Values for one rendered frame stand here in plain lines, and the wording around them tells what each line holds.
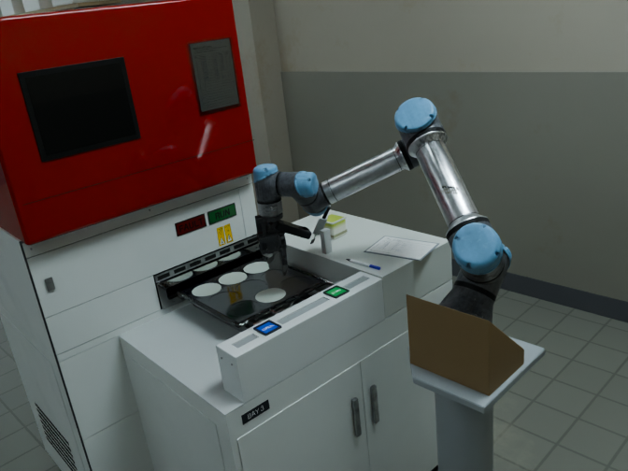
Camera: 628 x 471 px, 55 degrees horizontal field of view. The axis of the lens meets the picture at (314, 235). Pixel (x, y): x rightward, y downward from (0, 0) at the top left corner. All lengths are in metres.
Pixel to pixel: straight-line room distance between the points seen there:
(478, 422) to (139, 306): 1.13
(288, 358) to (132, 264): 0.66
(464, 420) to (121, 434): 1.16
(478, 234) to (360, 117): 2.71
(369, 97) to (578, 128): 1.38
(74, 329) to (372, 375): 0.94
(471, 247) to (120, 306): 1.15
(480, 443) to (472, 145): 2.20
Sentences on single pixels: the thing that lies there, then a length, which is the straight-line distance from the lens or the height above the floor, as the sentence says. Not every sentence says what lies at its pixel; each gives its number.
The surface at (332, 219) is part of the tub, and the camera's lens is 2.18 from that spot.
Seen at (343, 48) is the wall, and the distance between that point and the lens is 4.18.
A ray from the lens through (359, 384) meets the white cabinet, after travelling 1.93.
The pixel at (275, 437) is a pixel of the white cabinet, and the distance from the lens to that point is 1.77.
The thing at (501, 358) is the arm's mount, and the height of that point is 0.90.
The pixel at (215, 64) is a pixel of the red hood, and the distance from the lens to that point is 2.06.
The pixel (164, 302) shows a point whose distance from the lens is 2.14.
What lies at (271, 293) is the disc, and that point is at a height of 0.90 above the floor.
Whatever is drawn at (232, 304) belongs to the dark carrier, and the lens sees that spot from 1.96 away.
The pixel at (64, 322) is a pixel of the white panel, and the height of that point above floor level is 0.94.
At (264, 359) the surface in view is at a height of 0.91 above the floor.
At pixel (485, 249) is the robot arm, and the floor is 1.16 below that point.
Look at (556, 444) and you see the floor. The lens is 2.76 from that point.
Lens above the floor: 1.77
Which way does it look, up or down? 21 degrees down
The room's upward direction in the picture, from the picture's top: 7 degrees counter-clockwise
